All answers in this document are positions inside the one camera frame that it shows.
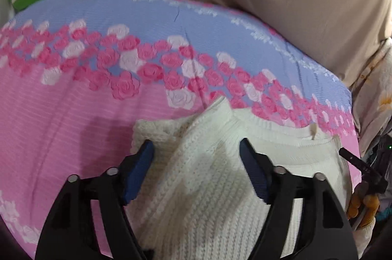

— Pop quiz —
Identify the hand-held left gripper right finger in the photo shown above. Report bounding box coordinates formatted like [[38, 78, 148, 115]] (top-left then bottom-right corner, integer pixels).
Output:
[[239, 138, 359, 260]]

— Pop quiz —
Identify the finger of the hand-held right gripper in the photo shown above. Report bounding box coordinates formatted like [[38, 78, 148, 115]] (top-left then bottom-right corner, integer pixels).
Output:
[[339, 148, 387, 195]]

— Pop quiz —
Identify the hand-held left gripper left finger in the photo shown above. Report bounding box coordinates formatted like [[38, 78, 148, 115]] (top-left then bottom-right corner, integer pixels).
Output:
[[35, 140, 155, 260]]

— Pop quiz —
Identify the white knit sweater red patch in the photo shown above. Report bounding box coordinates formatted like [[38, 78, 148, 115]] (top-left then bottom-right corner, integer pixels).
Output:
[[130, 96, 353, 260]]

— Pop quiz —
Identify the pile of dark clothes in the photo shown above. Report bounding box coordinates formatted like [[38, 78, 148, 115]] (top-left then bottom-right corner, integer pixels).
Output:
[[366, 131, 392, 222]]

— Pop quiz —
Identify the cream floral cloth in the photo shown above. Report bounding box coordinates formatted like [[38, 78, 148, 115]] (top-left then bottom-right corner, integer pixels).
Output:
[[351, 38, 392, 156]]

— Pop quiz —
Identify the pink floral bed sheet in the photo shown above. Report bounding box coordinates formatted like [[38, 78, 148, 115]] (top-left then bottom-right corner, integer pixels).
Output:
[[0, 0, 359, 251]]

